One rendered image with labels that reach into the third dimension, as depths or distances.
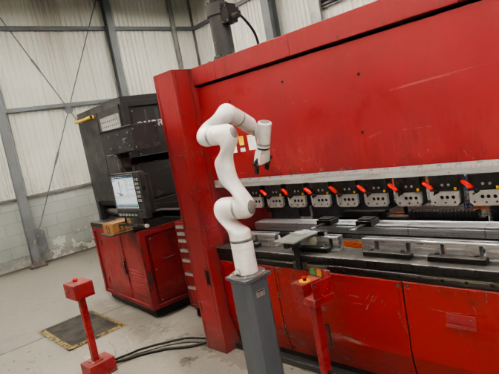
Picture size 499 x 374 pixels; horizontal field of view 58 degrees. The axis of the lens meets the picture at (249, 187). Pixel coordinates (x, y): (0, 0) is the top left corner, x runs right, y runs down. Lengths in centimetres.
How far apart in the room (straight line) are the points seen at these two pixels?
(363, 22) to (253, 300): 161
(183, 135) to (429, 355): 223
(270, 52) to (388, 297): 169
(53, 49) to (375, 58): 782
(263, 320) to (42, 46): 806
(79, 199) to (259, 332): 740
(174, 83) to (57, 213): 621
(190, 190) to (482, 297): 215
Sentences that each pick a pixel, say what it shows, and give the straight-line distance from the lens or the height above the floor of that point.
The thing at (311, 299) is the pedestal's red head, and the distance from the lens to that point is 279.
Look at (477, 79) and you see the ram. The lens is 247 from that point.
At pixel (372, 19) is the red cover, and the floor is 221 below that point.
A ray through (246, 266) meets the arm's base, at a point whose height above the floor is 106.
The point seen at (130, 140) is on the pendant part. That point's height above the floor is 183.
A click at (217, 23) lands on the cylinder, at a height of 257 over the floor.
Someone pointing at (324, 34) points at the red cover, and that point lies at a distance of 284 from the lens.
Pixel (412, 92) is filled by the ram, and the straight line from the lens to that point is 258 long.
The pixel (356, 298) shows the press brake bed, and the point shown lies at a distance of 295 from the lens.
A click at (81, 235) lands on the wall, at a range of 957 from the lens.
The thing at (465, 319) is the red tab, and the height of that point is 60.
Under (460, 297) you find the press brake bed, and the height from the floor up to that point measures 71.
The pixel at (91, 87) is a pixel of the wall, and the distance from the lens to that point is 982.
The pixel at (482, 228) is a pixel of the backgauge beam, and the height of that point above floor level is 98.
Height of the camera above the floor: 175
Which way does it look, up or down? 7 degrees down
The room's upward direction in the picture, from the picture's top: 10 degrees counter-clockwise
